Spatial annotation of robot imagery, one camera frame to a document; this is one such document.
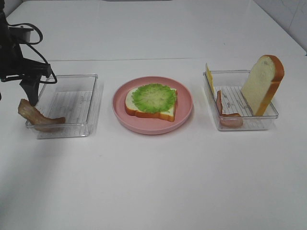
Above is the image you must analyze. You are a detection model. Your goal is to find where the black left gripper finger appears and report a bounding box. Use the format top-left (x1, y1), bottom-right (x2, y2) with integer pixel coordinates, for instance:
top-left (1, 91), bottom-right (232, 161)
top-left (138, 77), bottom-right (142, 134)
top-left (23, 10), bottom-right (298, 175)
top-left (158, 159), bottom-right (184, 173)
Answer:
top-left (20, 76), bottom-right (40, 106)

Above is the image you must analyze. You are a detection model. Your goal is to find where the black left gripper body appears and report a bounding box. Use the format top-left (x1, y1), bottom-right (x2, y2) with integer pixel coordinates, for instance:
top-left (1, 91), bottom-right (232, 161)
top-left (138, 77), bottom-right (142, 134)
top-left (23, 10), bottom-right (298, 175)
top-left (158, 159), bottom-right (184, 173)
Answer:
top-left (0, 14), bottom-right (52, 82)

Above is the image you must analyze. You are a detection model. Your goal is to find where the bacon strip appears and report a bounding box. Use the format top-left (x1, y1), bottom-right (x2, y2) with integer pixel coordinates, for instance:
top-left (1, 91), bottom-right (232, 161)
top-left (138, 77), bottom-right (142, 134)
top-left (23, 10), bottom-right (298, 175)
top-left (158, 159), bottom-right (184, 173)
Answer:
top-left (216, 90), bottom-right (243, 128)
top-left (18, 99), bottom-right (66, 125)

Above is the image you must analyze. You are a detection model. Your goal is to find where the green lettuce leaf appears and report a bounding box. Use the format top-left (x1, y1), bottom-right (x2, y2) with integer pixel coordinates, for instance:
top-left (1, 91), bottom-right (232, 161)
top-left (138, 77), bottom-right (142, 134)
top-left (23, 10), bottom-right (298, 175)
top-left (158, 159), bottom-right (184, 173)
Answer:
top-left (132, 83), bottom-right (177, 113)

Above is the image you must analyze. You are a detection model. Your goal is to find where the bread slice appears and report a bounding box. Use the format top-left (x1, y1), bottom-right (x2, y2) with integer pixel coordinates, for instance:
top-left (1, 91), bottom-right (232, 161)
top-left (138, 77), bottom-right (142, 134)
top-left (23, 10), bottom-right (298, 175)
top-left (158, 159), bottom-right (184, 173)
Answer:
top-left (241, 55), bottom-right (284, 116)
top-left (125, 88), bottom-right (177, 122)

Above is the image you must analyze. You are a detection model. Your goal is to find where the yellow cheese slice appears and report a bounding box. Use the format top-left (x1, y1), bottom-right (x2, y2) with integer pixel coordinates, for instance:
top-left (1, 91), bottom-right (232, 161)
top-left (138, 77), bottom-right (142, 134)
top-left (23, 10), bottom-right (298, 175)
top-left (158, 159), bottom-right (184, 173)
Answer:
top-left (205, 63), bottom-right (215, 95)

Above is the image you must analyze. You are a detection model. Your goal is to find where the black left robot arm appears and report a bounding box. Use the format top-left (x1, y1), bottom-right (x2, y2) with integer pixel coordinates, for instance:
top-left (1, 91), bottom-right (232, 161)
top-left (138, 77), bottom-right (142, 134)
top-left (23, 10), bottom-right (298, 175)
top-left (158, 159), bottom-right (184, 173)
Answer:
top-left (0, 0), bottom-right (57, 106)

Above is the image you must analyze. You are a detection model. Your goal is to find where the left clear plastic container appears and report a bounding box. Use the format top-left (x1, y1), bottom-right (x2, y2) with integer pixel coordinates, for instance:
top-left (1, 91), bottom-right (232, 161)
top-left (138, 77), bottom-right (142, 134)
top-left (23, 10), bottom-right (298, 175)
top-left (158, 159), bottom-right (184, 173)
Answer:
top-left (25, 74), bottom-right (103, 139)

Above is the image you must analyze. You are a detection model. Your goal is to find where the clear plastic container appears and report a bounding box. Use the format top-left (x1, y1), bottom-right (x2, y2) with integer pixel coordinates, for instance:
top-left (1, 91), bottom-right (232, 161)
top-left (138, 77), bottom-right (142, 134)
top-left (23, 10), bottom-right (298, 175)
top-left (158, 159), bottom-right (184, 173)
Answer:
top-left (25, 74), bottom-right (103, 139)
top-left (203, 70), bottom-right (278, 131)

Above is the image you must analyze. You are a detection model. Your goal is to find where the pink round plate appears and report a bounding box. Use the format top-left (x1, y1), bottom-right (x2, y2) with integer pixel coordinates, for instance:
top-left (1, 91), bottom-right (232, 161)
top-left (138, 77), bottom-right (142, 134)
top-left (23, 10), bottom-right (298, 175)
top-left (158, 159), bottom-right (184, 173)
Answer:
top-left (112, 76), bottom-right (193, 135)

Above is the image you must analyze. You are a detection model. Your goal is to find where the right clear plastic container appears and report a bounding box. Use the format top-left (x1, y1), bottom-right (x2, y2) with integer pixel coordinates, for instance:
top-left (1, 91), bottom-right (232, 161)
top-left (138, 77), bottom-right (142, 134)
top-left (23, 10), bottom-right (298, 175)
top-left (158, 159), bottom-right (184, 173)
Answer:
top-left (203, 70), bottom-right (278, 131)

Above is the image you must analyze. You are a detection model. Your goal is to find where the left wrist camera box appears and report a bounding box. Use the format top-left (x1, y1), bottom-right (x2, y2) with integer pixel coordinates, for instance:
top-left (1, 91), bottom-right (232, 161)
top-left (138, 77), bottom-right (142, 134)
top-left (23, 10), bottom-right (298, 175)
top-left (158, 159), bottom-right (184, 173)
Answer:
top-left (9, 26), bottom-right (33, 44)

